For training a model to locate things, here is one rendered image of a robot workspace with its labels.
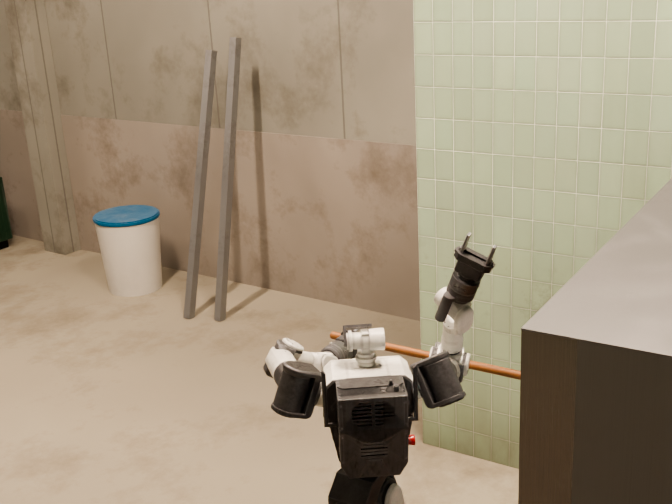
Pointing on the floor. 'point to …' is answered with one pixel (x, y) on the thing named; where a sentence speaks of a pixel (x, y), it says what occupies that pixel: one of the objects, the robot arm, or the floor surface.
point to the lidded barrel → (130, 249)
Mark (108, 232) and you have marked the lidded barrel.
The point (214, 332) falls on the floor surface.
